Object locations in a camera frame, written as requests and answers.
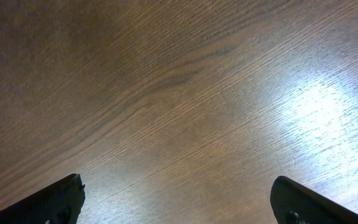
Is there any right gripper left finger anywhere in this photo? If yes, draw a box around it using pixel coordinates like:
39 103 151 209
0 174 85 224

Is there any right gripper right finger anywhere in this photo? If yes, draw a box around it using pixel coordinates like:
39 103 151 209
270 176 358 224

